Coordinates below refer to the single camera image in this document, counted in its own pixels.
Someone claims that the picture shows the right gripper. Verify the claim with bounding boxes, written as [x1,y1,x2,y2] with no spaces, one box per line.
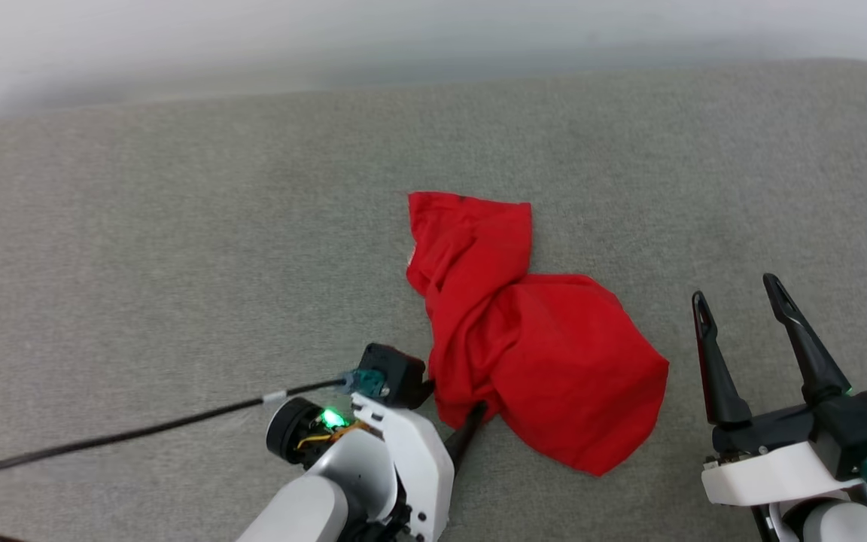
[692,273,867,507]

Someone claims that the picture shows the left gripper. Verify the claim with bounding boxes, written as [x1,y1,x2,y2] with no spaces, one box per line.
[266,379,489,542]

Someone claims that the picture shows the red white-sleeved garment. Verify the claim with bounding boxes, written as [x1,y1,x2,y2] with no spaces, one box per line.
[406,191,670,477]

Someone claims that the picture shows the grey fabric sofa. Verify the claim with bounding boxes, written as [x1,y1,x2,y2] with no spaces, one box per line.
[0,59,867,542]

